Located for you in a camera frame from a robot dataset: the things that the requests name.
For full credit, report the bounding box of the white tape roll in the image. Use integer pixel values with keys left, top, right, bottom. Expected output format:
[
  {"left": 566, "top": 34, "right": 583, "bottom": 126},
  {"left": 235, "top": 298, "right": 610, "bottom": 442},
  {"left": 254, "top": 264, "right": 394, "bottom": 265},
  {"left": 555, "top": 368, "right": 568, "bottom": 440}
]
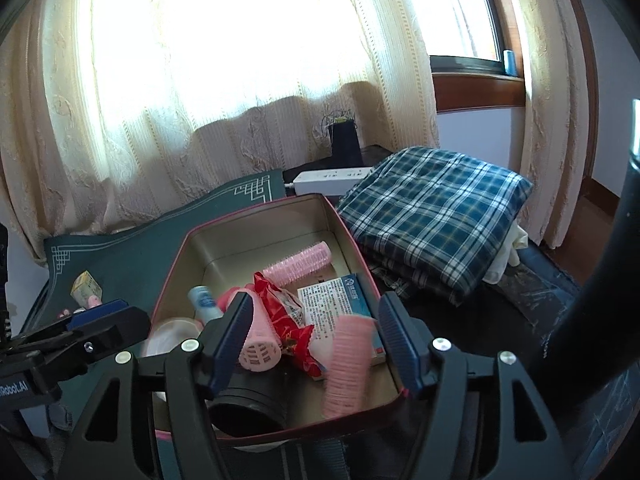
[{"left": 141, "top": 318, "right": 204, "bottom": 358}]

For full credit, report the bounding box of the blue bottle on sill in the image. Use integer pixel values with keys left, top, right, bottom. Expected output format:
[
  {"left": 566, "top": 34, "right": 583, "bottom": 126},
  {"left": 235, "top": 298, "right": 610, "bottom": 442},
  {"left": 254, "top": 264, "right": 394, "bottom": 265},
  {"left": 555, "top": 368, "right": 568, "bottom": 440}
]
[{"left": 502, "top": 49, "right": 518, "bottom": 77}]

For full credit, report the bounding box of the thin pink hair roller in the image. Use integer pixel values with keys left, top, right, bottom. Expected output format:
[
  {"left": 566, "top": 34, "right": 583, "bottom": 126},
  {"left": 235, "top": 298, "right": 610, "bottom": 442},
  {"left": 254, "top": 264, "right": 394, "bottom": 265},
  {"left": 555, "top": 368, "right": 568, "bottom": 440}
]
[{"left": 262, "top": 242, "right": 332, "bottom": 287}]

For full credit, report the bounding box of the black cylinder container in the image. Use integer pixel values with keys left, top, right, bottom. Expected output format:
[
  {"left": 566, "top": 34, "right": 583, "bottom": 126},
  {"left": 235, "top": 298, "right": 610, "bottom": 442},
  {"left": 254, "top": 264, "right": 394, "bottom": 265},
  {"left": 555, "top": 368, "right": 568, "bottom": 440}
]
[{"left": 208, "top": 361, "right": 292, "bottom": 438}]

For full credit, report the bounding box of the dark green table mat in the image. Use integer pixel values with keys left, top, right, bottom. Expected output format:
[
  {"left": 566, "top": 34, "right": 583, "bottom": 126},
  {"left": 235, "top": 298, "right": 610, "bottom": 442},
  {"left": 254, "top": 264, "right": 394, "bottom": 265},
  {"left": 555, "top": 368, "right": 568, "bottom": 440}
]
[{"left": 26, "top": 169, "right": 290, "bottom": 479}]

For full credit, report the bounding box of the light blue small tube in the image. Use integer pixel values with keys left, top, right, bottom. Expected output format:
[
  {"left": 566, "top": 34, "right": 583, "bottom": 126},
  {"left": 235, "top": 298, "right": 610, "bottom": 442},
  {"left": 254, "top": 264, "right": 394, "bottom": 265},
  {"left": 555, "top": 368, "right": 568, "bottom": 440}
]
[{"left": 188, "top": 285, "right": 224, "bottom": 326}]

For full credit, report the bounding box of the beige lace curtain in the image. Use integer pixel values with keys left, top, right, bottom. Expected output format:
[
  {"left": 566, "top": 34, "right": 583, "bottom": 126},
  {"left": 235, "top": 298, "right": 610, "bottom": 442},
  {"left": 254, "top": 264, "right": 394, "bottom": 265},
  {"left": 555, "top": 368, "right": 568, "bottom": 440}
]
[{"left": 1, "top": 0, "right": 588, "bottom": 262}]

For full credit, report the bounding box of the large pink hair roller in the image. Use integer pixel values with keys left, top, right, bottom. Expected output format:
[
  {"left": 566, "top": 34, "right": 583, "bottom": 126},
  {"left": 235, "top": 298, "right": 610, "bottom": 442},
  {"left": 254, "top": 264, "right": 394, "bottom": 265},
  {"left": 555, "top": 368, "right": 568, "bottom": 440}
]
[{"left": 322, "top": 314, "right": 375, "bottom": 419}]

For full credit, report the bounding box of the plaid folded cloth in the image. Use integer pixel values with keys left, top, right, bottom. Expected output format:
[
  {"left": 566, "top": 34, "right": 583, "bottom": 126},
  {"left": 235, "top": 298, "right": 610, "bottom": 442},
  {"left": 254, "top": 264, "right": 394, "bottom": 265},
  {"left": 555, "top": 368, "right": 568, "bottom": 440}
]
[{"left": 336, "top": 146, "right": 533, "bottom": 306}]

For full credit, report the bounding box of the yellow white small carton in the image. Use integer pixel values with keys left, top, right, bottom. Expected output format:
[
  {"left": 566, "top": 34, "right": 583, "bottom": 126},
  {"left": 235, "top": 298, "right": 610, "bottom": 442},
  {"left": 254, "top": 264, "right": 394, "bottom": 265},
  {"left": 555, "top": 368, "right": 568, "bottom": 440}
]
[{"left": 70, "top": 271, "right": 102, "bottom": 308}]

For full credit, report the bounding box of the red snack packet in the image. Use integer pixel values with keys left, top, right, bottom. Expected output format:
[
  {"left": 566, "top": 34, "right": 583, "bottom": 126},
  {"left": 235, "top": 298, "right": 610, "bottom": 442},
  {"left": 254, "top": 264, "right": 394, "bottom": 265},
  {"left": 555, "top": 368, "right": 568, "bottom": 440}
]
[{"left": 253, "top": 272, "right": 323, "bottom": 380}]

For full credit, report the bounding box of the pink thread spool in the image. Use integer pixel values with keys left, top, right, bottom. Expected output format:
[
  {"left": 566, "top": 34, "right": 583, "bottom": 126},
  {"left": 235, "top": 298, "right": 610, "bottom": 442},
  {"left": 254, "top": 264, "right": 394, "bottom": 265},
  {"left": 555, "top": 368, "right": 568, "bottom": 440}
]
[{"left": 86, "top": 295, "right": 102, "bottom": 310}]

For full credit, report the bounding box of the red tin storage box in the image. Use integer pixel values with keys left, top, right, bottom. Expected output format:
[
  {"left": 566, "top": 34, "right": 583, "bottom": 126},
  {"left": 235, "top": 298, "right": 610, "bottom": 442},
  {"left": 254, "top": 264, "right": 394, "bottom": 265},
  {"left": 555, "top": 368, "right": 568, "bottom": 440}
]
[{"left": 143, "top": 194, "right": 406, "bottom": 448}]

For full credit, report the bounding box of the dark thread cone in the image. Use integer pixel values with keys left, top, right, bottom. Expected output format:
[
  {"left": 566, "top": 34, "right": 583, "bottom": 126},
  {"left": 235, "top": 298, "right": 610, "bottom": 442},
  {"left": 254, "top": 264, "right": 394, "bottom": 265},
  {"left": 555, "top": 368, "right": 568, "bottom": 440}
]
[{"left": 329, "top": 117, "right": 363, "bottom": 169}]

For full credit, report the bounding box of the white power strip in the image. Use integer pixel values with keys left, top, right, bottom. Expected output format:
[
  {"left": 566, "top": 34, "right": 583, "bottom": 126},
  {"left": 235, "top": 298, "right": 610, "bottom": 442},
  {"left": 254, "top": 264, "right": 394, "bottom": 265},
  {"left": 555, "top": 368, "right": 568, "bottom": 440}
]
[{"left": 292, "top": 167, "right": 373, "bottom": 196}]

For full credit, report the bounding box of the blue white medicine box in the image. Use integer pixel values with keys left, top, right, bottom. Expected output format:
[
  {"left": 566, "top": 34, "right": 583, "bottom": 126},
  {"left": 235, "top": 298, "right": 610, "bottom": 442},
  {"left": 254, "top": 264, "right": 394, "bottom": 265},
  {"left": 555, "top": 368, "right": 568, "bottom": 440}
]
[{"left": 297, "top": 274, "right": 371, "bottom": 372}]

